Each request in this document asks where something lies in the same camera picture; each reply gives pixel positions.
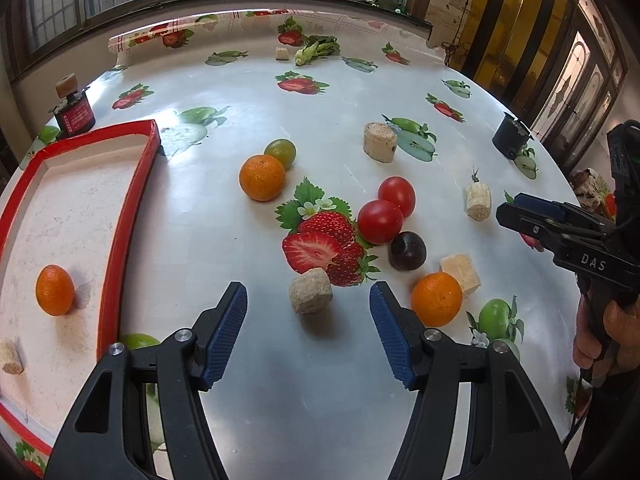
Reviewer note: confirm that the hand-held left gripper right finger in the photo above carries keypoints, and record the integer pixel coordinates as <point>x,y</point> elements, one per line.
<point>392,335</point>

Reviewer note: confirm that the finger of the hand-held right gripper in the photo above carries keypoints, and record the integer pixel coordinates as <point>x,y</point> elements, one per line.
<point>530,225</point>
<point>540,204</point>

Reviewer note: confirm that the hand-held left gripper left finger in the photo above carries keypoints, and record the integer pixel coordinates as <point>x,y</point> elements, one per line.
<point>227,330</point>

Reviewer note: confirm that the beige cork chunk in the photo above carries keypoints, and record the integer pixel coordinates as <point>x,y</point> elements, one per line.
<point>477,202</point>
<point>310,291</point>
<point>283,53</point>
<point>379,142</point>
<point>10,357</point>
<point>462,270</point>

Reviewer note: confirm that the red tomato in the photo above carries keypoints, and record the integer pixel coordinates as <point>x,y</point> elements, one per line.
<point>397,194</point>
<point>380,222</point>

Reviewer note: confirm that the orange mandarin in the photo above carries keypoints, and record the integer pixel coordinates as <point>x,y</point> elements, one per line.
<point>262,177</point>
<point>55,290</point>
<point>436,298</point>

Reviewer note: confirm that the red-rimmed white tray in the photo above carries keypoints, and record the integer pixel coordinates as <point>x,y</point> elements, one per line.
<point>60,210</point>

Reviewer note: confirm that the person's right hand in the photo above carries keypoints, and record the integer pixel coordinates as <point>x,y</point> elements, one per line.
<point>625,330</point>

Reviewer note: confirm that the small black cylinder device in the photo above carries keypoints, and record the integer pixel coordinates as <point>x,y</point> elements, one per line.
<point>510,137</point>

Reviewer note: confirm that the dark purple plum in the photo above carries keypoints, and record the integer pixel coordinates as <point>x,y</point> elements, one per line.
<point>408,251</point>

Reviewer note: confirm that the glass panel door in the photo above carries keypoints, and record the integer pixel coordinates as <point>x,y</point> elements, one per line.
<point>585,75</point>

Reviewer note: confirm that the black motor with red label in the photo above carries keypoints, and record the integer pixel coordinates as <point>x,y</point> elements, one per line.
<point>75,117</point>

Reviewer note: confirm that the green leafy vegetable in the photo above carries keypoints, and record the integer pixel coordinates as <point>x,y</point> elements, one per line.
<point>316,50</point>

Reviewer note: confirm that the brown cork roller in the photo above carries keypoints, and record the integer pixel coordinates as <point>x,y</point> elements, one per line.
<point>67,85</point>

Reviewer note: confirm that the golden door frame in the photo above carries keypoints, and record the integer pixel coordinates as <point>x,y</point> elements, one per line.
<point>505,20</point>

